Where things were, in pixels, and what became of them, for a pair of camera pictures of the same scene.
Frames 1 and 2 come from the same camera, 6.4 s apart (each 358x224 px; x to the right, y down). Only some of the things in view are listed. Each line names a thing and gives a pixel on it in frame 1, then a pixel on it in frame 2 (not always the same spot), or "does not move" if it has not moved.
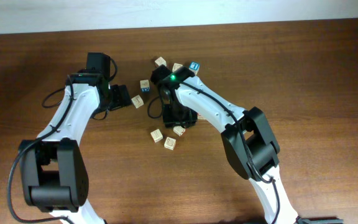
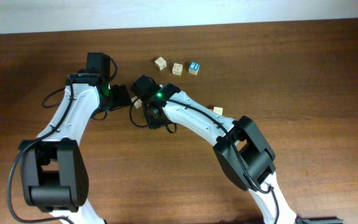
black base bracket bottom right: x=318 y=220 does not move
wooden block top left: x=160 y=61 does not move
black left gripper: x=123 y=98 does not move
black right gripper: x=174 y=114 → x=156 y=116
